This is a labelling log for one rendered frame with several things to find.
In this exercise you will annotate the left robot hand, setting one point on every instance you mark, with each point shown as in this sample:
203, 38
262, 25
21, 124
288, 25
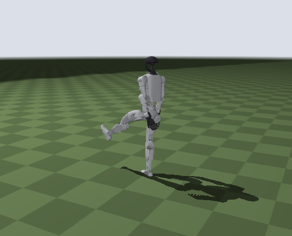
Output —
150, 122

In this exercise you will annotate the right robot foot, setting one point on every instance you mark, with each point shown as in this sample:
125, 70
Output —
147, 173

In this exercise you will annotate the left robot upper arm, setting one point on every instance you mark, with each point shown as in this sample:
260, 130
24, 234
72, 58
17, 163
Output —
142, 85

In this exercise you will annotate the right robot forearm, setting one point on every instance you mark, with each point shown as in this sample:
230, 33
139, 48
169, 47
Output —
158, 105

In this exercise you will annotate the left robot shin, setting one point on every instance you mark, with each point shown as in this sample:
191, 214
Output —
116, 129

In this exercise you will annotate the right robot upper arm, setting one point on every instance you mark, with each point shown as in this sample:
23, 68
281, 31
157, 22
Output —
163, 87

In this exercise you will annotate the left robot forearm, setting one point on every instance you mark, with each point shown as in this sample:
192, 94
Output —
144, 105

